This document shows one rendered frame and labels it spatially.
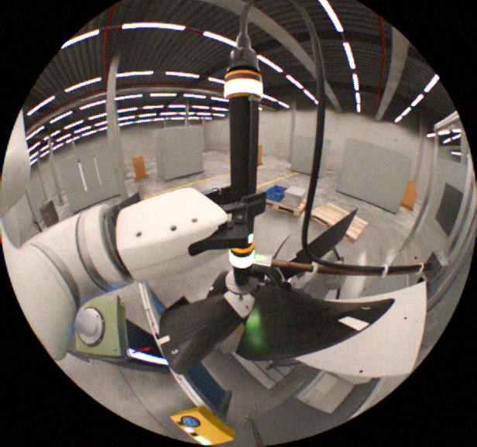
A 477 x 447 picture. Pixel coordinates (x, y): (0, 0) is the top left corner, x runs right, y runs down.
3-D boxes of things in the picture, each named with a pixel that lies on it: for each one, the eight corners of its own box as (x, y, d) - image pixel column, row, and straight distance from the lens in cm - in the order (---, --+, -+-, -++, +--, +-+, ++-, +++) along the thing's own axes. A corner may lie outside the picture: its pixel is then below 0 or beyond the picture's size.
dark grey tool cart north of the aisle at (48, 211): (58, 225, 695) (49, 203, 681) (47, 231, 734) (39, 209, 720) (61, 219, 736) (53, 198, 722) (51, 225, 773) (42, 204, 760)
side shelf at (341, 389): (369, 356, 100) (372, 355, 98) (327, 412, 92) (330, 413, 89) (341, 339, 90) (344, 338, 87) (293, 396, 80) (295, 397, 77)
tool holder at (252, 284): (266, 275, 35) (273, 246, 28) (261, 301, 32) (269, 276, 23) (231, 267, 36) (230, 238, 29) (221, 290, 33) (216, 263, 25)
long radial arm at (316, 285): (313, 314, 59) (302, 290, 52) (299, 312, 63) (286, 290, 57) (341, 269, 77) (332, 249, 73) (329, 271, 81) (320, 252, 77)
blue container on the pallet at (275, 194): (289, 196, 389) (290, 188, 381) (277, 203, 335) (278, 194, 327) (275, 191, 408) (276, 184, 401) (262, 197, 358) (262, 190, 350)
